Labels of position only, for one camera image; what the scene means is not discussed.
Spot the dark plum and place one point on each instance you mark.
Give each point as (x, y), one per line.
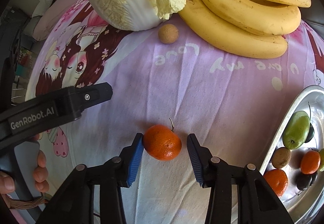
(311, 134)
(304, 181)

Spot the brown longan fruit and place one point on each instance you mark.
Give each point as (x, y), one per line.
(281, 157)

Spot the green jujube fruit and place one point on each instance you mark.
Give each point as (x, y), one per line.
(321, 167)
(296, 131)

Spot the pink cartoon print cloth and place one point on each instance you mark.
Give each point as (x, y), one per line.
(232, 104)

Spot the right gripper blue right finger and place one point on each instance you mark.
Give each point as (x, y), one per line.
(196, 154)

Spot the large stainless steel bowl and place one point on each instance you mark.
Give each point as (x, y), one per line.
(303, 206)

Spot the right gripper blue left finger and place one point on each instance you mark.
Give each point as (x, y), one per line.
(134, 157)

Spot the bottom yellow banana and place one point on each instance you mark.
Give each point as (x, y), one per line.
(227, 37)

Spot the person's left hand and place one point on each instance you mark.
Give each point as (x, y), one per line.
(40, 175)

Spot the small orange mandarin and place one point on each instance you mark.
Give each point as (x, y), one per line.
(161, 143)

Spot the orange mandarin with stem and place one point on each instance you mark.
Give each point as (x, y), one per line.
(310, 162)

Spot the brown longan near cabbage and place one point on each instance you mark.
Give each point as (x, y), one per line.
(168, 34)

